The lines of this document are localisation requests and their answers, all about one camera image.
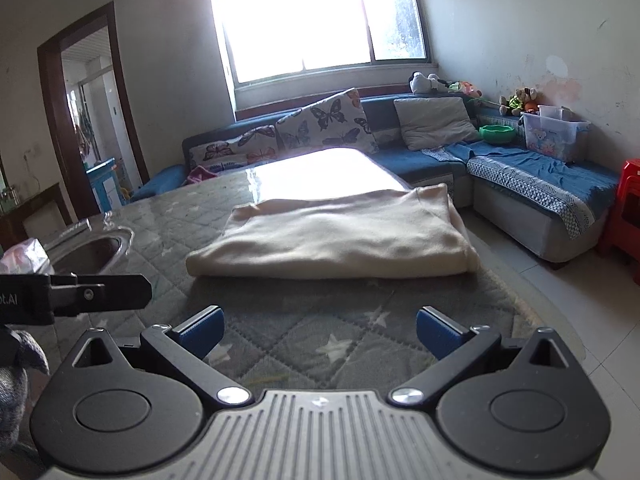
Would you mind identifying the cream peach garment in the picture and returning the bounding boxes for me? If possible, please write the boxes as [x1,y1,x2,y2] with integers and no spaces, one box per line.
[186,184,480,280]

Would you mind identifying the grey gloved left hand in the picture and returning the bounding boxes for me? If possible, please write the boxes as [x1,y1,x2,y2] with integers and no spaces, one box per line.
[0,326,49,453]

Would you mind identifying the pink white tissue pack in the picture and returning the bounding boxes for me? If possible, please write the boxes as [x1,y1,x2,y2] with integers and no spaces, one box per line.
[0,238,50,274]

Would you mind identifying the black round induction cooktop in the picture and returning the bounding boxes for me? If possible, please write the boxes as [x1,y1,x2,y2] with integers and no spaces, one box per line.
[44,229,134,275]

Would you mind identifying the dark wooden sideboard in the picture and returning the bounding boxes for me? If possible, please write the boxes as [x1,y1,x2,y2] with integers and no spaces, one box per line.
[1,183,73,249]

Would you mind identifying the blue white small cabinet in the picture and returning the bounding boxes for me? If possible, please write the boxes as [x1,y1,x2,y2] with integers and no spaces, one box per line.
[86,157,127,214]

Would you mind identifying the magenta crumpled cloth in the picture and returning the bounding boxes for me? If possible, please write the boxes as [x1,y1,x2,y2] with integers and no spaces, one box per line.
[184,166,218,185]

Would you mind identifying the red plastic stool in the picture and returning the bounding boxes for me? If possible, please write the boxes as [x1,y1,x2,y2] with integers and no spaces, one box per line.
[597,158,640,263]

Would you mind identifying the blue corner sofa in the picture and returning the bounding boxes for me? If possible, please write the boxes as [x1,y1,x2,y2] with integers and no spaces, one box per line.
[129,90,622,266]

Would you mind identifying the green bowl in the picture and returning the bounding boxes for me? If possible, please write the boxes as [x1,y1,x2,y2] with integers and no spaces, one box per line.
[480,124,516,145]

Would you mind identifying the butterfly cushion left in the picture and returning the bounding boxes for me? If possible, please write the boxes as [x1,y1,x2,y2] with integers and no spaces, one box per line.
[189,126,279,174]

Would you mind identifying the butterfly cushion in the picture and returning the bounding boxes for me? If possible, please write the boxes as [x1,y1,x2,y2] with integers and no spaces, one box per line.
[276,88,378,155]
[189,126,279,174]

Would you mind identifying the plain beige cushion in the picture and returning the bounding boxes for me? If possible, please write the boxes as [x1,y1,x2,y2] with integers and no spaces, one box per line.
[394,96,480,152]

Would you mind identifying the clear plastic storage box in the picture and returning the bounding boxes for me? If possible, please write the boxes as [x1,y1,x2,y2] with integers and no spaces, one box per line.
[522,113,591,162]

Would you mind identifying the plush toys pile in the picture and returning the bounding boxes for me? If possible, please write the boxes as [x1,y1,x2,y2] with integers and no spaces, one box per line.
[499,87,539,117]

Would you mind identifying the butterfly cushion right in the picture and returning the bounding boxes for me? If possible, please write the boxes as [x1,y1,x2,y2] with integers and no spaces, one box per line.
[276,88,378,155]

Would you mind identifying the panda plush toy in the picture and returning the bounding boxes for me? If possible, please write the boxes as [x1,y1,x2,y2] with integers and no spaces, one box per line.
[409,72,449,94]

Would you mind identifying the window with frame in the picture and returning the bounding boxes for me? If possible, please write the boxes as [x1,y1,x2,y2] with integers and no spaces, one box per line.
[215,0,430,86]

